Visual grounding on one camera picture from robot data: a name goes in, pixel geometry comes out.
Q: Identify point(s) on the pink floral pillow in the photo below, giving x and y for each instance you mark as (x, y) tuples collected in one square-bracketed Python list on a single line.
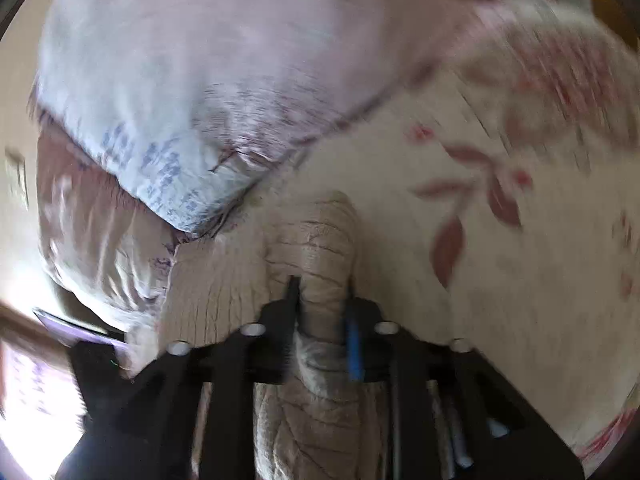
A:
[(187, 103)]

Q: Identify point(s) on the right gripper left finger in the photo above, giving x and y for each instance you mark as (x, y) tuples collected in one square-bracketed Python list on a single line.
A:
[(202, 406)]

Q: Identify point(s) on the white wall switch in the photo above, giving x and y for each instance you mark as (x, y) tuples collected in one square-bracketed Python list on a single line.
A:
[(17, 176)]

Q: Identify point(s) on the cream floral bed sheet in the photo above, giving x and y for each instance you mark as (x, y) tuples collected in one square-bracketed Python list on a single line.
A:
[(499, 203)]

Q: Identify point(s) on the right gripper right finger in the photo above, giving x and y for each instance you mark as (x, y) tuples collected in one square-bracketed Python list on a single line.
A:
[(448, 412)]

